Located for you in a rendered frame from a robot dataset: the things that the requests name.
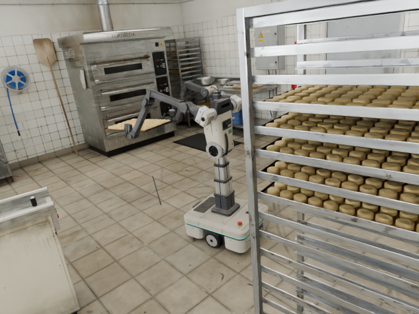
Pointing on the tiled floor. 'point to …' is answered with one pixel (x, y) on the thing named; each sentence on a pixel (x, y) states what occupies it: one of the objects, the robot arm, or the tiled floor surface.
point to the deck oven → (118, 84)
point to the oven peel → (43, 55)
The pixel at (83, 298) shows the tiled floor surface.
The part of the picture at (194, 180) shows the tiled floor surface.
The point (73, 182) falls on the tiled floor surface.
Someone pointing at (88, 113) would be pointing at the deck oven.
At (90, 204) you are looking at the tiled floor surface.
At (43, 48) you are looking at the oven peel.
